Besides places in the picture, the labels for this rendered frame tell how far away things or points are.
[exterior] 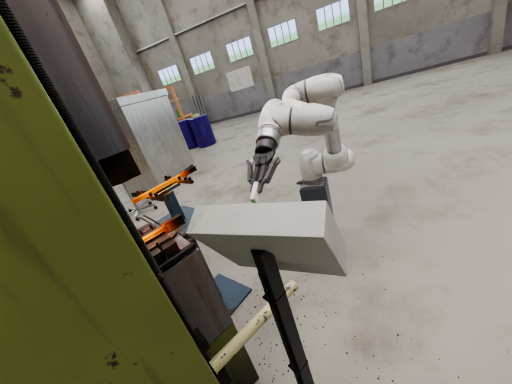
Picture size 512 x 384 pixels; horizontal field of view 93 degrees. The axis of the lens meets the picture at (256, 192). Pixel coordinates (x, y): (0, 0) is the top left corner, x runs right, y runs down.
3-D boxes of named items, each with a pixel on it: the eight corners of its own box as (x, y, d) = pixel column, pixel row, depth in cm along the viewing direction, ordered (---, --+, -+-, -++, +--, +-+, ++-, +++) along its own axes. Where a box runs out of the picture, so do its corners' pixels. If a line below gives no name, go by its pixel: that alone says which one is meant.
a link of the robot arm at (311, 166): (303, 174, 202) (298, 148, 193) (325, 171, 195) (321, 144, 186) (300, 182, 188) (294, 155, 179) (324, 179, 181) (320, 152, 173)
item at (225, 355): (291, 285, 110) (288, 276, 108) (300, 291, 106) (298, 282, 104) (211, 366, 87) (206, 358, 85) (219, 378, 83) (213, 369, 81)
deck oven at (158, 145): (161, 172, 624) (127, 100, 551) (197, 166, 583) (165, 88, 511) (121, 200, 508) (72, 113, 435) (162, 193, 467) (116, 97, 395)
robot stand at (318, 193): (315, 235, 231) (302, 179, 206) (337, 235, 223) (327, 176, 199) (312, 250, 214) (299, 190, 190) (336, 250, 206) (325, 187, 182)
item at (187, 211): (182, 207, 186) (181, 205, 185) (216, 214, 160) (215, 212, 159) (147, 230, 167) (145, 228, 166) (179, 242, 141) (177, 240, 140)
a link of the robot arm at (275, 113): (253, 122, 89) (289, 122, 86) (260, 94, 97) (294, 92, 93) (258, 142, 98) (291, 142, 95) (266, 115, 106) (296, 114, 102)
